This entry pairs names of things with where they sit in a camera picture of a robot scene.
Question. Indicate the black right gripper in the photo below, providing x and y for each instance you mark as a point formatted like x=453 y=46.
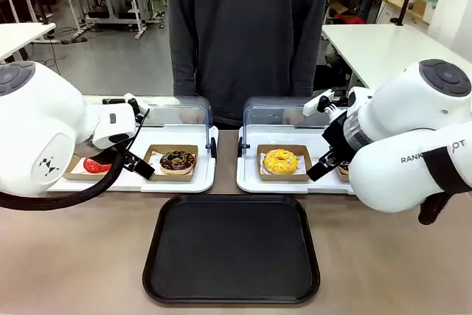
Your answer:
x=336 y=132

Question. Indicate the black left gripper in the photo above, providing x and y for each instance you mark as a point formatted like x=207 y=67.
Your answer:
x=107 y=152

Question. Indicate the brown cardboard donut tray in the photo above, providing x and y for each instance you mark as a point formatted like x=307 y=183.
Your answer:
x=79 y=176
x=166 y=178
x=343 y=178
x=284 y=178

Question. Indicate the person left forearm grey sleeve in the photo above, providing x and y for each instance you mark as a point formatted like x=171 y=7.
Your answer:
x=306 y=60

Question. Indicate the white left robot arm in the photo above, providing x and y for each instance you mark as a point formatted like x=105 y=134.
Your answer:
x=37 y=116

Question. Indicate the person right forearm grey sleeve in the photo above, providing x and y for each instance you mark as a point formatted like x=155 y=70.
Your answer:
x=183 y=60

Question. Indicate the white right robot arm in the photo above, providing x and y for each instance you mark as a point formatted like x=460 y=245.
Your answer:
x=405 y=116

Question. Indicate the chocolate nut donut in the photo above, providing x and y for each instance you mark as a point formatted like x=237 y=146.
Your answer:
x=167 y=162

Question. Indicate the brown donut at right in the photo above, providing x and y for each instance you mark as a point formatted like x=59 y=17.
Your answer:
x=343 y=167

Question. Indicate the yellow sprinkled donut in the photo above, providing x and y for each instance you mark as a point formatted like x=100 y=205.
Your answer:
x=273 y=163

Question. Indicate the red glazed donut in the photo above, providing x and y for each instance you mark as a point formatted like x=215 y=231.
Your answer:
x=94 y=165

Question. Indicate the black serving tray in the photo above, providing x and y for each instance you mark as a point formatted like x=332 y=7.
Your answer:
x=230 y=248

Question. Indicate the person left hand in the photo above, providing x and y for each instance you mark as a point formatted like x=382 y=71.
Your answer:
x=298 y=116

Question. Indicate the person right hand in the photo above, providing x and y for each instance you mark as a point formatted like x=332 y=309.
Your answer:
x=190 y=116

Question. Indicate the white printed paper liner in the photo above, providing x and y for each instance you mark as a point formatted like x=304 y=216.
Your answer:
x=153 y=167
x=303 y=167
x=78 y=167

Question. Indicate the white display case base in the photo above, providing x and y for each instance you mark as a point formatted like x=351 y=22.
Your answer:
x=249 y=178
x=206 y=178

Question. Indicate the clear display case lid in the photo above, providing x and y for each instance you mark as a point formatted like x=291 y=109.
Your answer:
x=269 y=112
x=169 y=110

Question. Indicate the large white side table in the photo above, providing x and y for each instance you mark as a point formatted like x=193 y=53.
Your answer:
x=383 y=49

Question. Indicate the red object on floor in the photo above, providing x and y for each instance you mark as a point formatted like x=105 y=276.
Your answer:
x=348 y=19

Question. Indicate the person torso grey sweater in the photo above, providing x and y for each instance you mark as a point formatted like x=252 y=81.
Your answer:
x=243 y=34

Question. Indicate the small white side table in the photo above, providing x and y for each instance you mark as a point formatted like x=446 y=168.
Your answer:
x=18 y=36

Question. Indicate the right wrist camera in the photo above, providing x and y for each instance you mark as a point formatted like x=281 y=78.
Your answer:
x=313 y=106

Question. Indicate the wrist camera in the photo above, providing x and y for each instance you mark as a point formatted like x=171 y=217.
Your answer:
x=313 y=106
x=132 y=103

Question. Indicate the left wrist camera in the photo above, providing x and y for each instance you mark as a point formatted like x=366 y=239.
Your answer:
x=132 y=103

